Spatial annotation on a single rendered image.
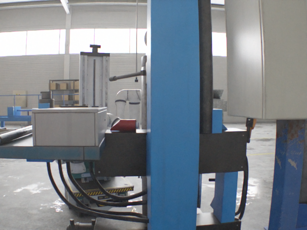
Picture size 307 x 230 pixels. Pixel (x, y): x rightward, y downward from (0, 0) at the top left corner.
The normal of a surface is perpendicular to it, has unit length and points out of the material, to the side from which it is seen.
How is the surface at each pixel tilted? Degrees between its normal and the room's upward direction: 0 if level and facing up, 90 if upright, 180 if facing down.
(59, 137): 90
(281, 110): 90
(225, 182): 90
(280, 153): 90
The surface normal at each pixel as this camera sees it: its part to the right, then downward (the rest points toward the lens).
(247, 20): -0.99, 0.00
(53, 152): 0.11, 0.04
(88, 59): 0.42, 0.04
